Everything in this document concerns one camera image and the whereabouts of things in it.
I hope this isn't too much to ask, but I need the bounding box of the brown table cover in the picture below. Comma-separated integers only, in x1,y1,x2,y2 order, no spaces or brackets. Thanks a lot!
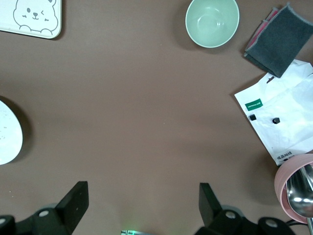
0,0,313,235

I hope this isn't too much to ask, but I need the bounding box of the grey folded cloth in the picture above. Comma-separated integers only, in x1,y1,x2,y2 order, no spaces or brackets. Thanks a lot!
244,1,313,78

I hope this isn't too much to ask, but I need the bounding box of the pale green bowl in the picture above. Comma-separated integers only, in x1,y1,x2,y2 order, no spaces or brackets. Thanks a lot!
185,0,240,48

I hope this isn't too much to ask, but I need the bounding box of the metal scoop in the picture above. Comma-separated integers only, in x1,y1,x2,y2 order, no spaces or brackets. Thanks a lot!
285,164,313,235

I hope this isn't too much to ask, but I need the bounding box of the white round plate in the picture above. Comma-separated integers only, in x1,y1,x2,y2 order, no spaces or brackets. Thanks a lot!
0,96,24,165

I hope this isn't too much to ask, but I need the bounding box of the white plastic bag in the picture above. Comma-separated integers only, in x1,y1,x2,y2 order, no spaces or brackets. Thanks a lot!
234,58,313,167

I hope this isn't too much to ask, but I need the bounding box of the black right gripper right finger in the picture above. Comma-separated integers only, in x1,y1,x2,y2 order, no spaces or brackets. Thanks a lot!
193,182,298,235

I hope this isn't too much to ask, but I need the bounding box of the cream bear print tray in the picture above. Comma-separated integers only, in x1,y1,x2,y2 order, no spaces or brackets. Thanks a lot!
0,0,63,40

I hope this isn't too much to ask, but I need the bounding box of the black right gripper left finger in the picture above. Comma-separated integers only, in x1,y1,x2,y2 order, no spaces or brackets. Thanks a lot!
0,181,89,235

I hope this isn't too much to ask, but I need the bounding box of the pink bowl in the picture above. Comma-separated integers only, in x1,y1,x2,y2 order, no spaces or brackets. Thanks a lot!
273,153,313,225

